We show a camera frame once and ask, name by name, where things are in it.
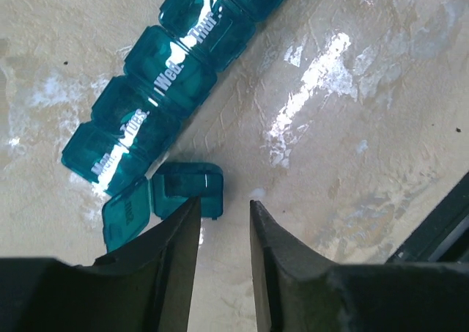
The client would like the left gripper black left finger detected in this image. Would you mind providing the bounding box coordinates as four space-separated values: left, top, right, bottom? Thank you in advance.
1 198 201 331

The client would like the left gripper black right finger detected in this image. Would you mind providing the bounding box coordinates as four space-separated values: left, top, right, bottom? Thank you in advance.
250 201 468 331

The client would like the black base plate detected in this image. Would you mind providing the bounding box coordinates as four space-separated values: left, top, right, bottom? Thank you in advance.
387 175 468 263

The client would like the teal weekly pill organizer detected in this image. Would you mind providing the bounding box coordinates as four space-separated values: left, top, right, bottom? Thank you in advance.
62 0 283 195

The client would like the detached teal pill compartment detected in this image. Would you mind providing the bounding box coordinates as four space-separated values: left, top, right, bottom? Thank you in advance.
102 162 224 252

